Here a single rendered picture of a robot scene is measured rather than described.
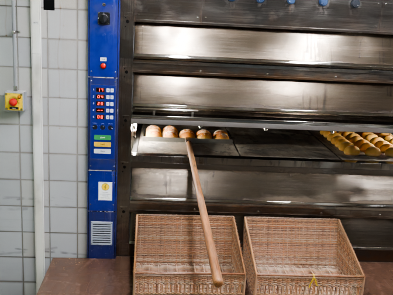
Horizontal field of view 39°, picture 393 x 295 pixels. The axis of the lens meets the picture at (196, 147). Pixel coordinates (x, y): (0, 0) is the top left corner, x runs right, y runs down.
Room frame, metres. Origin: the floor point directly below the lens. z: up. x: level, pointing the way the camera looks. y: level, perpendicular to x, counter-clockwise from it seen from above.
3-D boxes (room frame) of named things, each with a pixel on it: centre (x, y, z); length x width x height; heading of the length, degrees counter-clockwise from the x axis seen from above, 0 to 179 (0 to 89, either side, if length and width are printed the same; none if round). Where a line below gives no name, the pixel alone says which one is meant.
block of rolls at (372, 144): (3.51, -1.09, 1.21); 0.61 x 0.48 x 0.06; 4
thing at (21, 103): (2.89, 0.95, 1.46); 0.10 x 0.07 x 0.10; 94
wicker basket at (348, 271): (2.77, -0.58, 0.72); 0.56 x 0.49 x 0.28; 94
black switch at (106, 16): (2.91, 0.50, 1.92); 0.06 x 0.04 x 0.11; 94
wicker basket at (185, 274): (2.72, 0.02, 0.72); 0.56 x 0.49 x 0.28; 95
